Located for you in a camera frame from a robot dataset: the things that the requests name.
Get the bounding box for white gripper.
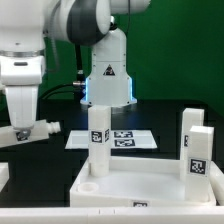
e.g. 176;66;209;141
5;85;38;140

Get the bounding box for white desk top panel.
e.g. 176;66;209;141
70;156;216;208

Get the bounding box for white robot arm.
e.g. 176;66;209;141
0;0;151;139

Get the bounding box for white left corner block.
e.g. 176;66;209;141
0;162;9;192

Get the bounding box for black cables behind base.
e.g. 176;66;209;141
38;83;83;100

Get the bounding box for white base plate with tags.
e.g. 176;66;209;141
65;130;157;149

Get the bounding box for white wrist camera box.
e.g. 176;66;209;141
0;56;45;86

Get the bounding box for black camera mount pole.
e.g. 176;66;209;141
75;45;85;88

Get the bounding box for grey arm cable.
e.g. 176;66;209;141
44;0;64;73

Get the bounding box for white front rail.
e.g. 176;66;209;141
0;206;224;224

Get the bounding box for white right corner rail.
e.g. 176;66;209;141
210;162;224;206

